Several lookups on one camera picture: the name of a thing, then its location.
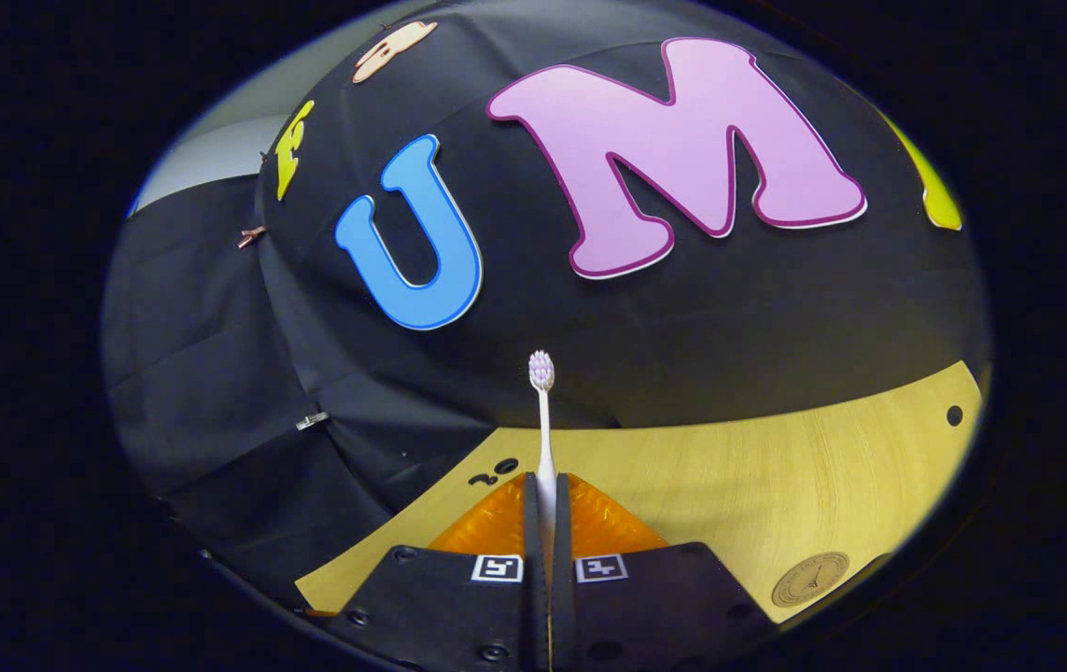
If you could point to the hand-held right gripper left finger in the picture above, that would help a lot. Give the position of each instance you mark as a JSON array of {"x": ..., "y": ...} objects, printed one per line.
[{"x": 458, "y": 607}]

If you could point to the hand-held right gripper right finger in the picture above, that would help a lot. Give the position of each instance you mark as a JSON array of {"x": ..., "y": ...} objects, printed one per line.
[{"x": 645, "y": 607}]

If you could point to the round cork coaster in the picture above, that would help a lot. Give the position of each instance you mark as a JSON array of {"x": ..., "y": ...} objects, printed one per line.
[{"x": 810, "y": 579}]

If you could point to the pink toothbrush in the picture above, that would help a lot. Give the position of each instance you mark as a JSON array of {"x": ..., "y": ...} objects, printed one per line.
[{"x": 544, "y": 439}]

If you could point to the wooden desktop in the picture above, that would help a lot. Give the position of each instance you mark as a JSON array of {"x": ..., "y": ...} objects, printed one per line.
[{"x": 776, "y": 476}]

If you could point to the silver cloth clip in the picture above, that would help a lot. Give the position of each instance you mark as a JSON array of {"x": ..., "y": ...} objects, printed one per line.
[{"x": 312, "y": 421}]

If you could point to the black backdrop cloth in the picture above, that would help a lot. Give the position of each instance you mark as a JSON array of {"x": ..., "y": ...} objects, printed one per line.
[{"x": 682, "y": 317}]

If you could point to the copper cloth clip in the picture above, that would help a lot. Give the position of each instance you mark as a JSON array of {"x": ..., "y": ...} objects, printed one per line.
[{"x": 251, "y": 236}]

